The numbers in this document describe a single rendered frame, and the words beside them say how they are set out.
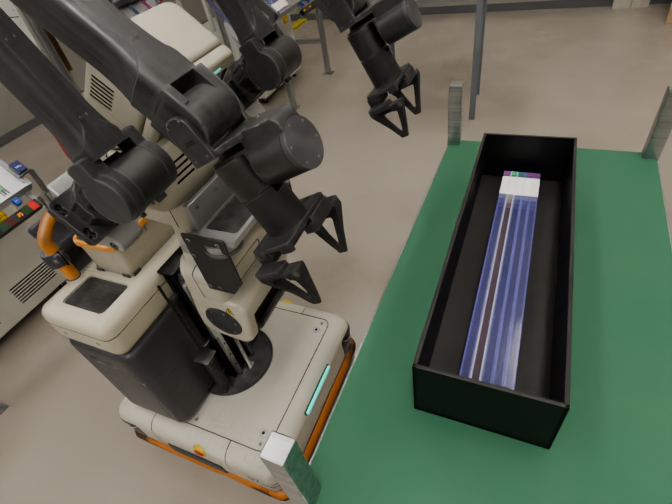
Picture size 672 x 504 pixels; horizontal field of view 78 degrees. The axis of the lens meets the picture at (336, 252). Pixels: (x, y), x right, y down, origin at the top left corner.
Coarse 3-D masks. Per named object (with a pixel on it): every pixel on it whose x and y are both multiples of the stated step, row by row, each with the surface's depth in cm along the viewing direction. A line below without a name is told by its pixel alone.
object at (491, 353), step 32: (512, 192) 82; (512, 224) 75; (512, 256) 70; (480, 288) 66; (512, 288) 65; (480, 320) 62; (512, 320) 61; (480, 352) 58; (512, 352) 57; (512, 384) 54
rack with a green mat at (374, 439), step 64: (448, 128) 103; (448, 192) 92; (576, 192) 86; (640, 192) 83; (576, 256) 74; (640, 256) 72; (384, 320) 70; (576, 320) 65; (640, 320) 63; (384, 384) 62; (576, 384) 57; (640, 384) 56; (320, 448) 57; (384, 448) 55; (448, 448) 54; (512, 448) 53; (576, 448) 52; (640, 448) 51
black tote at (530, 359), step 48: (480, 144) 84; (528, 144) 84; (576, 144) 79; (480, 192) 89; (480, 240) 78; (528, 288) 69; (432, 336) 59; (528, 336) 62; (432, 384) 52; (480, 384) 48; (528, 384) 57; (528, 432) 51
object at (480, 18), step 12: (420, 0) 260; (432, 0) 258; (444, 0) 256; (456, 0) 254; (468, 0) 252; (480, 0) 250; (480, 12) 254; (480, 24) 259; (480, 36) 263; (480, 48) 305; (480, 60) 311; (480, 72) 317
